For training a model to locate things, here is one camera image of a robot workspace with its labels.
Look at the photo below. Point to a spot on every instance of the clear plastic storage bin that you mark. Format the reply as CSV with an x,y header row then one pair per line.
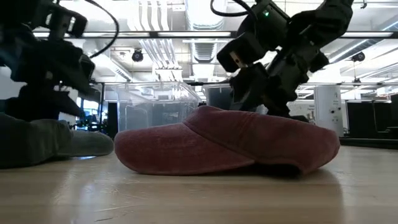
x,y
217,96

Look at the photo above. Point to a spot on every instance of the silver ventilation duct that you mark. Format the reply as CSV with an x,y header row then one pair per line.
x,y
203,37

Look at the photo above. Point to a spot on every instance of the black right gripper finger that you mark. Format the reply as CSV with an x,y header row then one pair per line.
x,y
280,102
248,85

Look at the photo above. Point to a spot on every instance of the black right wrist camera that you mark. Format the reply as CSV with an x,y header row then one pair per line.
x,y
258,31

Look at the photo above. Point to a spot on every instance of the clear plastic container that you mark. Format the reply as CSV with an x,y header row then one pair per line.
x,y
155,109

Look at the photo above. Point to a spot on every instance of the white cylindrical appliance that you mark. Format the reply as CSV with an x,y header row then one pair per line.
x,y
329,109

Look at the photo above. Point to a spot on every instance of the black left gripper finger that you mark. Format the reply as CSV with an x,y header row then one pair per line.
x,y
40,104
91,91

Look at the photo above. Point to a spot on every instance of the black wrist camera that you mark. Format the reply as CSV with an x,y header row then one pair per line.
x,y
66,21
258,31

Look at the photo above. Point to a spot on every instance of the black monitor row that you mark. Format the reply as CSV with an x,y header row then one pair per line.
x,y
373,119

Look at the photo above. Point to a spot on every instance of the grey-green cap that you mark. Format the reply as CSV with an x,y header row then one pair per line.
x,y
37,143

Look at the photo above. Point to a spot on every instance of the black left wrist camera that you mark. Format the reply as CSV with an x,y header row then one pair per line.
x,y
66,21

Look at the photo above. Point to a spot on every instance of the black ceiling dome camera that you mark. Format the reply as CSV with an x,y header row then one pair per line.
x,y
137,56
359,57

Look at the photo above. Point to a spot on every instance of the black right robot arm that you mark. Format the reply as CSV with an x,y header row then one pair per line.
x,y
326,18

